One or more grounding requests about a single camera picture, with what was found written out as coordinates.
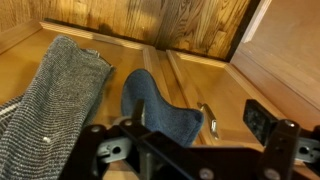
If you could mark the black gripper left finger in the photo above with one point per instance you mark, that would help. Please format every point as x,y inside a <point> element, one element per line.
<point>145,152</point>

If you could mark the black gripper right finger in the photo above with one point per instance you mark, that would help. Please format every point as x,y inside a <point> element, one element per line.
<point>284,141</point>

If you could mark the blue oven mitt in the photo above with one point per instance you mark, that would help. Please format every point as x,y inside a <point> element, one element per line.
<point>180,124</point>

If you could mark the grey hanging dish towel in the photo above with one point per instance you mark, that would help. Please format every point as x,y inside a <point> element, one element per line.
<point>39,128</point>

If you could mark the wooden cabinet door left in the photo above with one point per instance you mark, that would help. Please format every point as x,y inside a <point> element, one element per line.
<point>225,90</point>

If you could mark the wooden cabinet door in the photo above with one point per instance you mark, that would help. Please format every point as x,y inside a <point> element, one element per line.
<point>225,90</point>
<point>23,47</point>

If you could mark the wooden cabinet door right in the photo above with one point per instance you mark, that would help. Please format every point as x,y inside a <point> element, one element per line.
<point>23,47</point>

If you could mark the metal cabinet door handle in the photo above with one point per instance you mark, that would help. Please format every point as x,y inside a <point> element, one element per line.
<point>205,108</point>

